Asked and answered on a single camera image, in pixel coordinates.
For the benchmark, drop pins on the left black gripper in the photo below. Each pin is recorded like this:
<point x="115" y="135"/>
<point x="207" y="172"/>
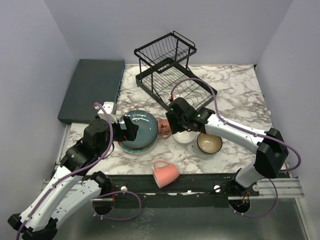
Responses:
<point x="131" y="130"/>

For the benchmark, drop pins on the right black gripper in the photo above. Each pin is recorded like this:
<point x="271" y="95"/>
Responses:
<point x="174" y="126"/>

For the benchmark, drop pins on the printed salmon coffee mug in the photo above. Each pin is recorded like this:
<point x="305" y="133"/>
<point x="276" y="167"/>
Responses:
<point x="164" y="128"/>

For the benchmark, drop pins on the white bowl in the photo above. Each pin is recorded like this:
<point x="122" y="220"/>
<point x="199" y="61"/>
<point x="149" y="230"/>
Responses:
<point x="185" y="137"/>

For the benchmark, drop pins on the black wire dish rack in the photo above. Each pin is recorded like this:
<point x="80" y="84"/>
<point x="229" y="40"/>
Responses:
<point x="163" y="63"/>

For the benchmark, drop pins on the plain pink mug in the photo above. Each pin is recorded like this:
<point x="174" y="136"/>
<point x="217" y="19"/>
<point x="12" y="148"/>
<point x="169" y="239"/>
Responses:
<point x="164" y="173"/>

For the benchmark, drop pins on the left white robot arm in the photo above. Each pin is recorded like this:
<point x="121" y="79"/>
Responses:
<point x="69" y="188"/>

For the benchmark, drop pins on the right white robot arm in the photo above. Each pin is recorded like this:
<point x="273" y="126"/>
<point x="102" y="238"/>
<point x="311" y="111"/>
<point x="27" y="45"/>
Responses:
<point x="270" y="153"/>

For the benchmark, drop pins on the blue glazed floral plate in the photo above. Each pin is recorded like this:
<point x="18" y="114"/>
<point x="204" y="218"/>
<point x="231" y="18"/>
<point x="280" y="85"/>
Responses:
<point x="148" y="125"/>

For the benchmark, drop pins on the teal patterned bottom plate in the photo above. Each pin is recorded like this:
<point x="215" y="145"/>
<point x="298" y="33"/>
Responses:
<point x="137" y="151"/>

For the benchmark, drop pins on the dark bowl beige inside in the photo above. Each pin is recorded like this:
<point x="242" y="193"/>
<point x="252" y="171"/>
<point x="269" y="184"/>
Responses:
<point x="209" y="144"/>

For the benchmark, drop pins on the dark grey flat box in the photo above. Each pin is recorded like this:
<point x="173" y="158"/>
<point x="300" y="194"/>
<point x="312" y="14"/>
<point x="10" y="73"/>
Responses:
<point x="93" y="81"/>

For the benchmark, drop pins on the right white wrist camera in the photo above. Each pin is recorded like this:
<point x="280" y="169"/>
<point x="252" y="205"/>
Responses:
<point x="175" y="96"/>

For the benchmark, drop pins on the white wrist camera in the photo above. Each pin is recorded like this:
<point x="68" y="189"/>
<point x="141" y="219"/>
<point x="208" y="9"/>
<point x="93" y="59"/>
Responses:
<point x="175" y="96"/>
<point x="110" y="108"/>

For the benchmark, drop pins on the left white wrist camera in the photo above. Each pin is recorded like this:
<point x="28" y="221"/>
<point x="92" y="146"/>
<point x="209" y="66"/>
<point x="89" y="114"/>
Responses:
<point x="110" y="108"/>

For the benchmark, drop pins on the black mounting rail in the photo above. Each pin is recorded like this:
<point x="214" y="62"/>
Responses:
<point x="187" y="191"/>

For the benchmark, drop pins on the aluminium frame rail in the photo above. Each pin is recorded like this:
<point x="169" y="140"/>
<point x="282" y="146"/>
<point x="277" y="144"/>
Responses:
<point x="122" y="163"/>

